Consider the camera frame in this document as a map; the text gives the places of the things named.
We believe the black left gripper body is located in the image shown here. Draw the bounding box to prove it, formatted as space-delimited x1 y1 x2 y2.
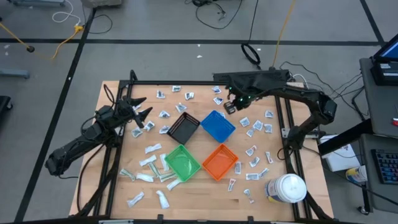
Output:
116 96 140 124

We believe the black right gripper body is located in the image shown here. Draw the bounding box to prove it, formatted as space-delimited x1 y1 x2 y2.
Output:
230 89 258 112

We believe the blue plastic basket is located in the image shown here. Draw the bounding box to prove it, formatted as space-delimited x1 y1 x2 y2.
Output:
200 110 236 144

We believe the black perforated box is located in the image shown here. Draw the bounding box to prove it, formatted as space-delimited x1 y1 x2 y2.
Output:
213 69 290 84

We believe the black plastic basket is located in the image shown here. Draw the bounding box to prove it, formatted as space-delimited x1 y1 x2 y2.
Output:
166 111 201 146

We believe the orange plastic basket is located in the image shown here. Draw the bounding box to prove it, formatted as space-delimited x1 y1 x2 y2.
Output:
201 143 239 182

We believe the green plastic basket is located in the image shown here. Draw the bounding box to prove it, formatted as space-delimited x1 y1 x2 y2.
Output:
164 144 202 183

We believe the white lidded wipes canister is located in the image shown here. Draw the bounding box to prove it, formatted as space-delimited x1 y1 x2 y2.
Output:
264 173 308 205

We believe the black desk bar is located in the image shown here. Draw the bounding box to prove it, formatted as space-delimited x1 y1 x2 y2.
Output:
317 119 374 156

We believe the blue-grey stand foot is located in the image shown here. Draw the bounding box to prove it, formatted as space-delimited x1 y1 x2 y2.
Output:
0 68 30 80

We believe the black chair base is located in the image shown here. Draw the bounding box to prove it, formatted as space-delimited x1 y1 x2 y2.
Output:
0 95 14 114

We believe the grey table leg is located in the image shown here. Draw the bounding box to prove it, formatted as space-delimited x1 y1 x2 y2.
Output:
7 0 67 7

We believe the black desktop device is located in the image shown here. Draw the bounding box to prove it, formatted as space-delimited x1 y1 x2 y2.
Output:
369 60 398 87

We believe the laptop screen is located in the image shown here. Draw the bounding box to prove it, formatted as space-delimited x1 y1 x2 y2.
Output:
373 41 398 63

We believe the black keyboard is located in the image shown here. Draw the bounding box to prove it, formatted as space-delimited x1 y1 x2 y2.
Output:
371 148 398 185

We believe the grey keyboard desk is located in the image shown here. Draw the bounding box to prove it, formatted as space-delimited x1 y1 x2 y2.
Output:
359 133 398 215

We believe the black aluminium table frame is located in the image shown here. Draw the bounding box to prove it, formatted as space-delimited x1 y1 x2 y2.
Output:
74 70 335 224

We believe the black coiled cable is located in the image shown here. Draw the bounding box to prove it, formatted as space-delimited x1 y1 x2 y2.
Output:
241 0 262 70

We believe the white power cable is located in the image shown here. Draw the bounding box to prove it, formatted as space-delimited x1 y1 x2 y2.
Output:
292 73 309 90

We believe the yellow hanging power cord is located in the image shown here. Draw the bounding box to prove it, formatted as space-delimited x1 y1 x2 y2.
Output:
272 0 297 68

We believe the black floor cable loop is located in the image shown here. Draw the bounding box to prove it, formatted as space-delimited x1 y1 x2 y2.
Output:
82 0 114 35

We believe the yellow floor cable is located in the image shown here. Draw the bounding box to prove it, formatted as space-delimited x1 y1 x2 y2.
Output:
0 22 85 60

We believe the black cable tangle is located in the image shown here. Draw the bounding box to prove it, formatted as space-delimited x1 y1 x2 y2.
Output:
185 0 244 30

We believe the black cable bundle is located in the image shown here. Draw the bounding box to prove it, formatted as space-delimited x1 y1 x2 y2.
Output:
279 60 370 121

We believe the white floor cable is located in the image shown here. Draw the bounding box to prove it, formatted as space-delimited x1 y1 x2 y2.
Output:
52 0 82 26

